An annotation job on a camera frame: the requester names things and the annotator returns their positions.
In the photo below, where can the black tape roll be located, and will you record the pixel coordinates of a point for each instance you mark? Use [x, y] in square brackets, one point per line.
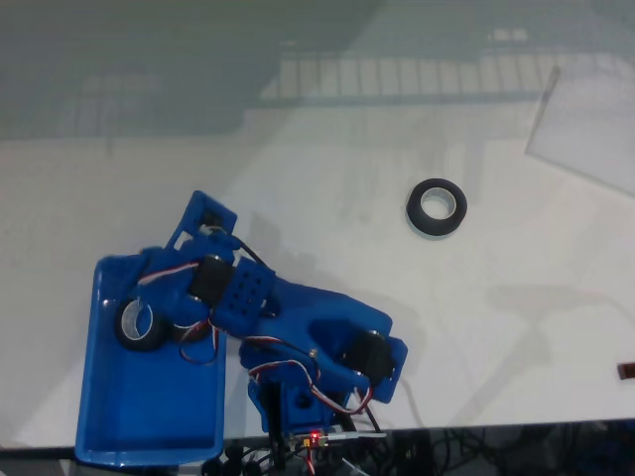
[414, 218]
[130, 342]

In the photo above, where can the blue plastic bin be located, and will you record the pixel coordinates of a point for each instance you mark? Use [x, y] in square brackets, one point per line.
[149, 396]

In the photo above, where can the controller board with red light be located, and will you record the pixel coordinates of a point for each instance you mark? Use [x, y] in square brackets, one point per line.
[313, 439]

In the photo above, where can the clear plastic sheet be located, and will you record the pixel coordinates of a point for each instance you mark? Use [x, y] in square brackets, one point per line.
[590, 134]

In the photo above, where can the small dark brown object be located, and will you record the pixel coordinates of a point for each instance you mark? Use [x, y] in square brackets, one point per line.
[626, 372]

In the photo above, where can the blue camera mount frame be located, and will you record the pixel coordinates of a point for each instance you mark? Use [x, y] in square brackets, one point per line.
[196, 213]

